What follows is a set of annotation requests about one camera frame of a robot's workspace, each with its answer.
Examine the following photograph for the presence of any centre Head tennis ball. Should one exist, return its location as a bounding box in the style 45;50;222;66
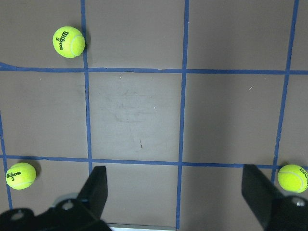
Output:
278;165;308;193

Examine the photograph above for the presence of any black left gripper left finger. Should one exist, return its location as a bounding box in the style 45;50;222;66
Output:
77;166;107;219

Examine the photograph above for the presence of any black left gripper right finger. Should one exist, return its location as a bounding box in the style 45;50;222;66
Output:
242;165;286;228

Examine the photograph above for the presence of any tennis ball near grid cross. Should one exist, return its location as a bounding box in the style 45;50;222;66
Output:
52;26;86;58

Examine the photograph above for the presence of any tennis ball far left side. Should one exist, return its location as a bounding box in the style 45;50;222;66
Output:
5;162;36;190

